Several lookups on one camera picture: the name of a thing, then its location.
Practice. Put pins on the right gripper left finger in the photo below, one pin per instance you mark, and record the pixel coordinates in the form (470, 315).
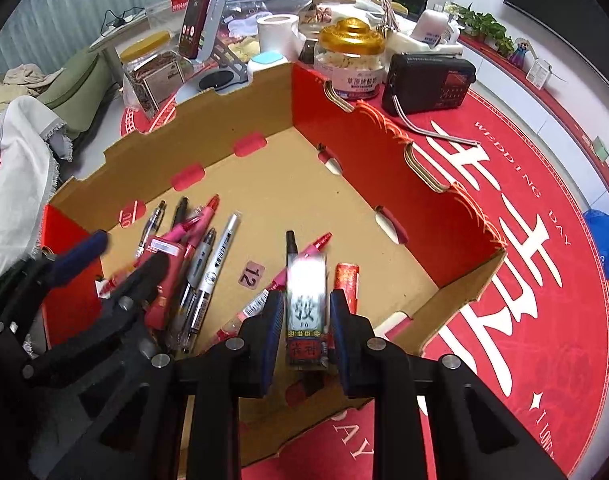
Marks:
(182, 417)

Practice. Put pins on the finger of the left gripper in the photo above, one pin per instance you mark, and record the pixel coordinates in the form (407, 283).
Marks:
(129, 294)
(25, 285)

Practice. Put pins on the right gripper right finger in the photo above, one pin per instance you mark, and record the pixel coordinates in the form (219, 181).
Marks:
(432, 419)

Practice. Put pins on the pink patterned pen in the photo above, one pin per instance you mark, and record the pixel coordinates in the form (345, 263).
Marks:
(254, 307)

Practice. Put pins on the mahjong print lighter box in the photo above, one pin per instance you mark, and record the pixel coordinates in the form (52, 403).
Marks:
(306, 313)

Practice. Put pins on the black marker pen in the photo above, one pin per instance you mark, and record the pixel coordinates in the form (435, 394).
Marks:
(291, 244)

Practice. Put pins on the red gold slim box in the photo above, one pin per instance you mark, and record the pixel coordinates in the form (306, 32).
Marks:
(347, 278)

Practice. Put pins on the red cigarette pack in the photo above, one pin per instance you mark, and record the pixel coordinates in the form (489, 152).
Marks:
(175, 246)

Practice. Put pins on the red white gel pen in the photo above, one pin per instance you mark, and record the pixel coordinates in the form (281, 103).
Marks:
(134, 264)

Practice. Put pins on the black clear gel pen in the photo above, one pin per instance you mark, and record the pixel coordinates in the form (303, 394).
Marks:
(151, 228)

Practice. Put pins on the red pink gel pen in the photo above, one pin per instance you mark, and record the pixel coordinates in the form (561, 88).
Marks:
(199, 227)

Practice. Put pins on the silver grey marker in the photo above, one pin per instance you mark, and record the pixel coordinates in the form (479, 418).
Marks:
(200, 303)

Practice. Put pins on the round red wedding mat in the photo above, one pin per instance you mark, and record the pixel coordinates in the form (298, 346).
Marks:
(538, 335)

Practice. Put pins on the white blanket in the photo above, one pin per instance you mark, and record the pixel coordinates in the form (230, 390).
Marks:
(33, 139)

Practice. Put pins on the red cardboard tray box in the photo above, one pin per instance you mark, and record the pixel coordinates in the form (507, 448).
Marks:
(288, 157)

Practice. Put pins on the green sofa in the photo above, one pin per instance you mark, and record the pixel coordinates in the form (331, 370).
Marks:
(76, 93)

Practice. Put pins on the yellow lid plastic jar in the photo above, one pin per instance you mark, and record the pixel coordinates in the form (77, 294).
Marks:
(154, 71)

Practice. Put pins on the blue plastic bag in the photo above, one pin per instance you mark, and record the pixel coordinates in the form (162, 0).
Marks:
(598, 224)

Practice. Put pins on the grey phone stand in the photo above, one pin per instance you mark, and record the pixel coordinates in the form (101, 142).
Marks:
(220, 68)

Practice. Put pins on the small teal white speaker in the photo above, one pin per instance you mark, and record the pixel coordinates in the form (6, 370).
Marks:
(265, 60)

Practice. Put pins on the white desk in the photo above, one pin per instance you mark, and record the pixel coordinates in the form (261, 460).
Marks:
(111, 44)

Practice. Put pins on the white paper roll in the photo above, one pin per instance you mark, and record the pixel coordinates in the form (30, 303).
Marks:
(279, 33)

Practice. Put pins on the smartphone on stand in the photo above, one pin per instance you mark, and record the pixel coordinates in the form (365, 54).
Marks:
(194, 21)

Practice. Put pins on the gold lid glass jar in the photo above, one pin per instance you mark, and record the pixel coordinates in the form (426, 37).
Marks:
(350, 54)

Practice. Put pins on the black portable radio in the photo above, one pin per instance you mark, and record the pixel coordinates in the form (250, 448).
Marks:
(422, 83)

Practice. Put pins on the potted green plant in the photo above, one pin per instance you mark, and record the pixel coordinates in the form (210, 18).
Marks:
(484, 28)

